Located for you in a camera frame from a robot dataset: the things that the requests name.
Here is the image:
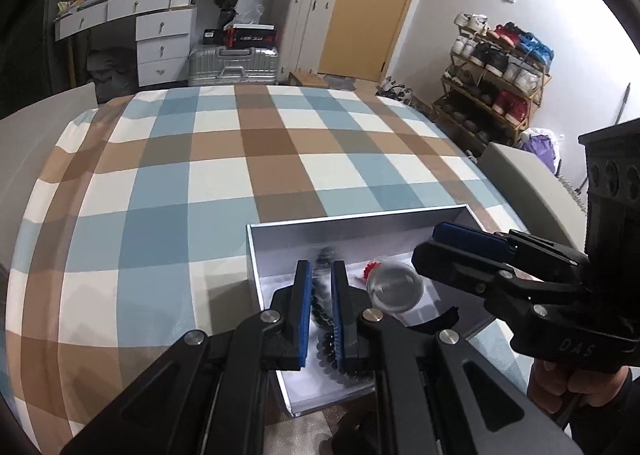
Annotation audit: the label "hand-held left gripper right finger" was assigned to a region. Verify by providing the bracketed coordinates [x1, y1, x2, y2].
[331, 260, 587, 455]

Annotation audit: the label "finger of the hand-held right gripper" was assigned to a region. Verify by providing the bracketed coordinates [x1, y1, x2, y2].
[411, 240, 587, 318]
[431, 222, 592, 278]

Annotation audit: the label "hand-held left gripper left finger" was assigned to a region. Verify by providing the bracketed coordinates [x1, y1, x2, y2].
[60, 260, 314, 455]

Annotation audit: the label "black bead bracelet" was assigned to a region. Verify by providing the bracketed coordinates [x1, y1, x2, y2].
[310, 280, 373, 384]

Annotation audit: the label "silver cardboard box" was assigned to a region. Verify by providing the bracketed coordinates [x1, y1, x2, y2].
[245, 205, 494, 419]

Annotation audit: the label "person's right hand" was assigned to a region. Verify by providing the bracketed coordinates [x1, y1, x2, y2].
[526, 361, 581, 417]

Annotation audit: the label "white slatted rack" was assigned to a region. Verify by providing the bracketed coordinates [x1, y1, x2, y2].
[554, 169, 589, 212]

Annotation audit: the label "grey cabinet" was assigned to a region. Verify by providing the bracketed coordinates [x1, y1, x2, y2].
[478, 142, 589, 252]

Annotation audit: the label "purple bag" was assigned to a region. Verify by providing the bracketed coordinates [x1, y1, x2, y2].
[519, 128, 566, 174]

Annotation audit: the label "wooden shoe rack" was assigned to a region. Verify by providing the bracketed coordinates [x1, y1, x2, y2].
[431, 27, 552, 152]

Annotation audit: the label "thin grey pole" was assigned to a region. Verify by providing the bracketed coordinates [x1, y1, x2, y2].
[612, 84, 631, 126]

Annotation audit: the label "pile of shoes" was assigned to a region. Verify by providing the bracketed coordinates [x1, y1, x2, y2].
[374, 77, 417, 104]

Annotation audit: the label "checked tablecloth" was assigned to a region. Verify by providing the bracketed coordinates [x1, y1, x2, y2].
[0, 84, 517, 455]

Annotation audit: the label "rows of sneakers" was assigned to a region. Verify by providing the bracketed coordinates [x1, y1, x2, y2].
[449, 12, 556, 122]

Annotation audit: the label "brown cardboard box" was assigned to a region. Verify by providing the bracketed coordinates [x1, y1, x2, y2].
[287, 70, 329, 88]

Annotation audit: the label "wooden door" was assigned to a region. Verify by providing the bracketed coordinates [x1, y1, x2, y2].
[319, 0, 434, 82]

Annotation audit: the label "silver suitcase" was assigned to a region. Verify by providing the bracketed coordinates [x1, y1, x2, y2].
[187, 45, 280, 88]

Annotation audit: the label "white suitcase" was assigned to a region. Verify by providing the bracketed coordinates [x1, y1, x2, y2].
[273, 0, 338, 84]

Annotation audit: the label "black box with red stripe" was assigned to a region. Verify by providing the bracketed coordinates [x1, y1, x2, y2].
[223, 24, 277, 48]

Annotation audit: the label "clear plastic bag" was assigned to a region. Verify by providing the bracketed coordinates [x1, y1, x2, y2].
[237, 4, 264, 26]

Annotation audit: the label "grey clothes heap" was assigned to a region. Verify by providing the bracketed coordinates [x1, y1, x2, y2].
[87, 47, 139, 104]

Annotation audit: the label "white desk with drawers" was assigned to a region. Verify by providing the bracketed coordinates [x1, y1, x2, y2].
[53, 0, 197, 88]

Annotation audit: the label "bouquet in black wrap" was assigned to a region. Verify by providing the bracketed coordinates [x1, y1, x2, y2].
[200, 0, 245, 32]

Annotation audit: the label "grey nightstand with drawers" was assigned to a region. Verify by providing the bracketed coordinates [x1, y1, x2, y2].
[0, 82, 99, 136]

